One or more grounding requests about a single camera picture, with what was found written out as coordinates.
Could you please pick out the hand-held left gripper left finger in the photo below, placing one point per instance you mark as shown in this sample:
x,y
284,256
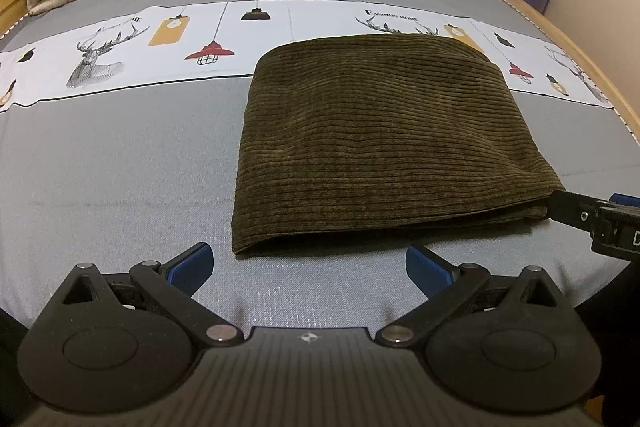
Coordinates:
x,y
191,266

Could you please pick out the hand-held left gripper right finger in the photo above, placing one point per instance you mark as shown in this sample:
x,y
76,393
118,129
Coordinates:
x,y
426,265

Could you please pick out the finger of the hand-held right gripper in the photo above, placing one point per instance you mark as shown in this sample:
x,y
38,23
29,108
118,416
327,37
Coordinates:
x,y
626,200
572,209

